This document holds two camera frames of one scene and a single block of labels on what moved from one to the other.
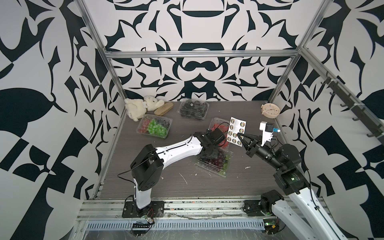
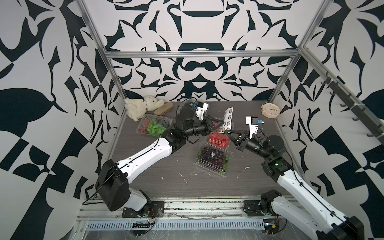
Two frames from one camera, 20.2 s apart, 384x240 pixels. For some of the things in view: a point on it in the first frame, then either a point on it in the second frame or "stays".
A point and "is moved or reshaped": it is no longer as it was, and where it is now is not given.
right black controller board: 271,225 stays
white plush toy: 137,108 stays
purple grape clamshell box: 217,163 stays
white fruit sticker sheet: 236,126 is moved or reshaped
